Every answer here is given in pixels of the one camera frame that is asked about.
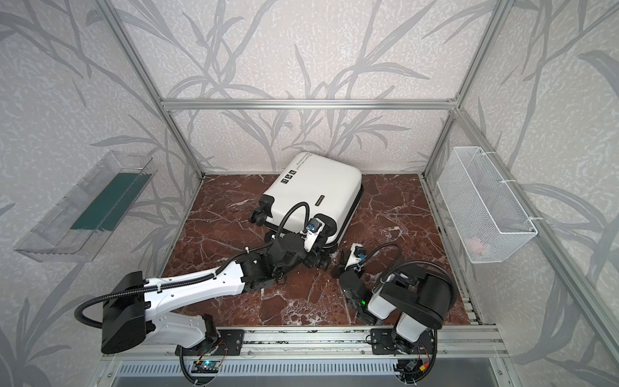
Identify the white hard-shell suitcase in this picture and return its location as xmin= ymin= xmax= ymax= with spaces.
xmin=249 ymin=152 xmax=364 ymax=255

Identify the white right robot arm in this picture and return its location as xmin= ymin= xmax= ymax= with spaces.
xmin=332 ymin=243 xmax=458 ymax=344

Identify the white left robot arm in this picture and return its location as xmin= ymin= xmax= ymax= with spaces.
xmin=74 ymin=202 xmax=337 ymax=354

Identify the green circuit board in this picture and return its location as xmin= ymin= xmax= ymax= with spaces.
xmin=191 ymin=360 xmax=222 ymax=375

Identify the pink object in basket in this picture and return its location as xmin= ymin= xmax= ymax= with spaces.
xmin=466 ymin=236 xmax=490 ymax=256

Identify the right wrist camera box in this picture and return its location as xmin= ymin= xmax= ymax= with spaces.
xmin=345 ymin=243 xmax=366 ymax=269

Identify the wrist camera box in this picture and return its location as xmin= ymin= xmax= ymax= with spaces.
xmin=304 ymin=217 xmax=326 ymax=253
xmin=345 ymin=243 xmax=366 ymax=269

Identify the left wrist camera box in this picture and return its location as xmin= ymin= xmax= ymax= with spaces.
xmin=304 ymin=217 xmax=326 ymax=253

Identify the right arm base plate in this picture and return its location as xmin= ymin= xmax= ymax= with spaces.
xmin=367 ymin=328 xmax=437 ymax=356

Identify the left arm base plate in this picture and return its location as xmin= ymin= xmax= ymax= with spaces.
xmin=204 ymin=329 xmax=245 ymax=356

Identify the right circuit board with wires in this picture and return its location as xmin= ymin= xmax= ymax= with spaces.
xmin=394 ymin=358 xmax=432 ymax=379

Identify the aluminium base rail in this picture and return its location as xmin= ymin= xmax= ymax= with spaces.
xmin=101 ymin=325 xmax=509 ymax=361

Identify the white wire basket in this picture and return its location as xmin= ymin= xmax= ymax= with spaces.
xmin=438 ymin=146 xmax=538 ymax=264

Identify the clear plastic wall shelf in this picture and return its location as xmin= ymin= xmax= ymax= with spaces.
xmin=15 ymin=151 xmax=157 ymax=263

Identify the aluminium frame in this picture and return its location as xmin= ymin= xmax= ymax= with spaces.
xmin=95 ymin=1 xmax=618 ymax=358

